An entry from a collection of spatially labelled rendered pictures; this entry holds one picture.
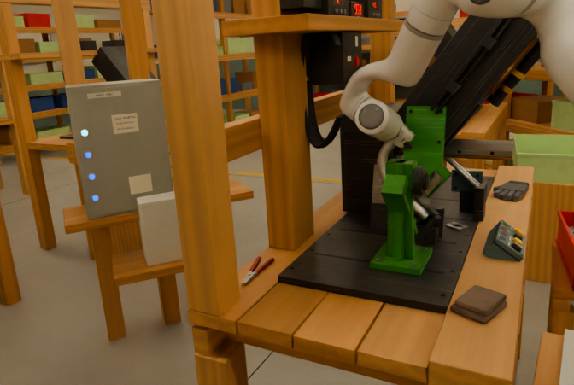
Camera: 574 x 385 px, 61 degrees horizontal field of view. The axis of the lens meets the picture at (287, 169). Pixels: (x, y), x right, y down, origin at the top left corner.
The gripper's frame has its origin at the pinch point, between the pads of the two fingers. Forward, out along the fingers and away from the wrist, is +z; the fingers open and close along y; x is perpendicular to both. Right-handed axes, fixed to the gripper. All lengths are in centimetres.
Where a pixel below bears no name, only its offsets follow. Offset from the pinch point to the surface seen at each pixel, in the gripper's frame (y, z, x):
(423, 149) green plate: -7.4, 2.8, -1.7
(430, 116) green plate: -1.5, 2.2, -9.6
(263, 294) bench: -16, -36, 48
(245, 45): 394, 494, 120
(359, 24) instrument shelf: 32.1, -5.6, -13.0
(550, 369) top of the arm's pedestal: -62, -37, 6
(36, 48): 603, 374, 363
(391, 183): -14.4, -26.3, 7.5
